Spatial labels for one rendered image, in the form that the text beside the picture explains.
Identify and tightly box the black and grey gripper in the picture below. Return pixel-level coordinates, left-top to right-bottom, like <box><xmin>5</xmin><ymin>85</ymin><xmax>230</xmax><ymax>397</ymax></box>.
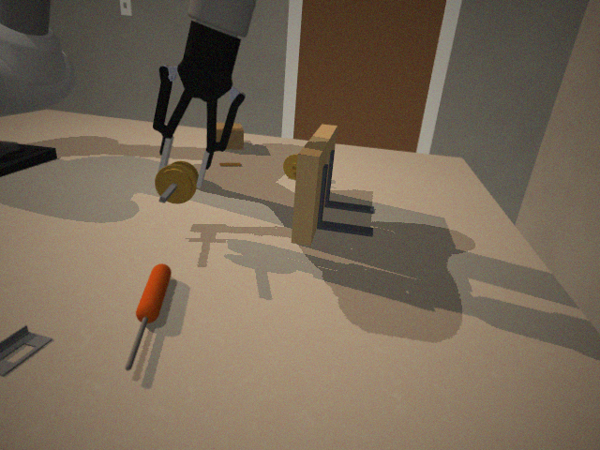
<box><xmin>153</xmin><ymin>21</ymin><xmax>246</xmax><ymax>188</ymax></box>

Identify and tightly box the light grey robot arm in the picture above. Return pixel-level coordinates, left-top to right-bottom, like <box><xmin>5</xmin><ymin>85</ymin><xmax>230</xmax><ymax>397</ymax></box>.
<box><xmin>0</xmin><ymin>0</ymin><xmax>256</xmax><ymax>115</ymax></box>

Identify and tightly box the orange-handled screwdriver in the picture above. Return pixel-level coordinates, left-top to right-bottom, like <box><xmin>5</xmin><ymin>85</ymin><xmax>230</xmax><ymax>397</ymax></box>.
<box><xmin>126</xmin><ymin>264</ymin><xmax>172</xmax><ymax>370</ymax></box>

